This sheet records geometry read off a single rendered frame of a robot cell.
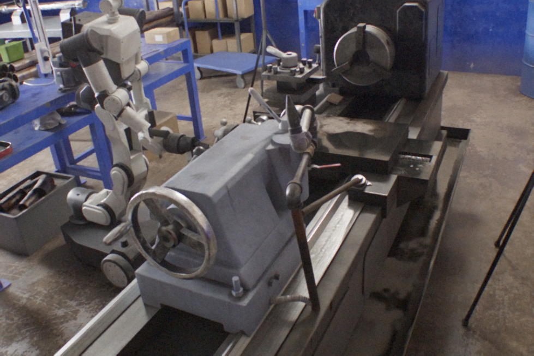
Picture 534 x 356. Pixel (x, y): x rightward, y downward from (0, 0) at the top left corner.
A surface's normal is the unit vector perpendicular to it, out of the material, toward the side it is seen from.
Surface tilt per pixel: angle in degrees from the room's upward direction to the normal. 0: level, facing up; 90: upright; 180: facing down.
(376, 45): 90
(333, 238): 0
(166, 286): 90
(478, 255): 0
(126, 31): 56
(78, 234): 0
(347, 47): 90
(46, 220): 90
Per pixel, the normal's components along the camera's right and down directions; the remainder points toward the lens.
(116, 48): 0.51, 0.40
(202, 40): -0.41, 0.43
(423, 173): -0.09, -0.90
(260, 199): 0.82, -0.15
